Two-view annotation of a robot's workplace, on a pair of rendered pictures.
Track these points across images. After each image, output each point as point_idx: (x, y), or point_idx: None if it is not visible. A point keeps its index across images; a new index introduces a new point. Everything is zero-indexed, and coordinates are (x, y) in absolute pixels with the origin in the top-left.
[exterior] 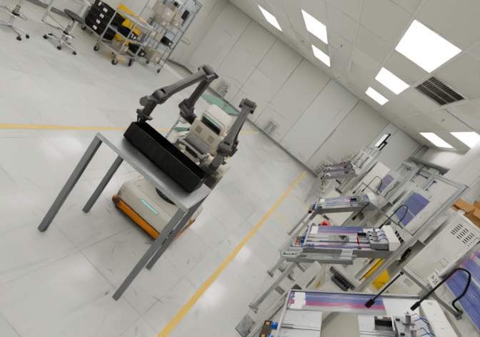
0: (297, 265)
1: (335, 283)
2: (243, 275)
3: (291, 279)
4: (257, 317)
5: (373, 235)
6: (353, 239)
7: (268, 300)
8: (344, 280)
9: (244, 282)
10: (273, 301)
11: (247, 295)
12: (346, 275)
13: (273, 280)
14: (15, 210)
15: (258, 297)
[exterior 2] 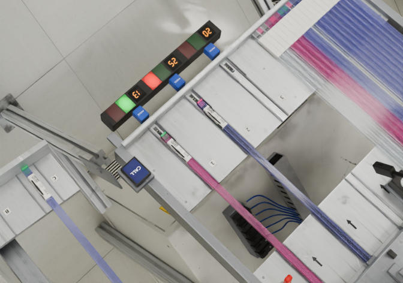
0: (258, 12)
1: (231, 225)
2: None
3: None
4: (5, 144)
5: (396, 271)
6: (354, 190)
7: (97, 78)
8: (291, 210)
9: (27, 17)
10: (120, 81)
11: (9, 68)
12: (354, 157)
13: None
14: None
15: (56, 72)
